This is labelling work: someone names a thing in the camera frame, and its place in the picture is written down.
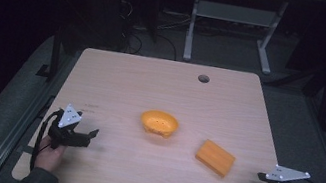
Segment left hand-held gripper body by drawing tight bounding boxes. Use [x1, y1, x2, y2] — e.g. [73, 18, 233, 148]
[44, 101, 97, 156]

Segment person's left hand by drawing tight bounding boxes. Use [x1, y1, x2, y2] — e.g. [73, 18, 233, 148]
[32, 133, 69, 175]

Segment orange rectangular sponge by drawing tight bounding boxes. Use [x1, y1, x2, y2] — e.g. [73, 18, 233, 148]
[192, 137, 239, 180]

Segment orange perforated bowl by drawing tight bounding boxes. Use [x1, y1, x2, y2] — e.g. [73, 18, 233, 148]
[137, 107, 181, 141]

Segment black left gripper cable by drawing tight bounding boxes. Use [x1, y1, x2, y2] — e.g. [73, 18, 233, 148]
[27, 105, 64, 175]

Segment black floor cables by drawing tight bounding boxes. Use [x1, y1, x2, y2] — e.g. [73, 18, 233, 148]
[108, 0, 189, 63]

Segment grey metal stand frame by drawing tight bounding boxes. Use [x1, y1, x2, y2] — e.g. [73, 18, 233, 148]
[181, 0, 290, 78]

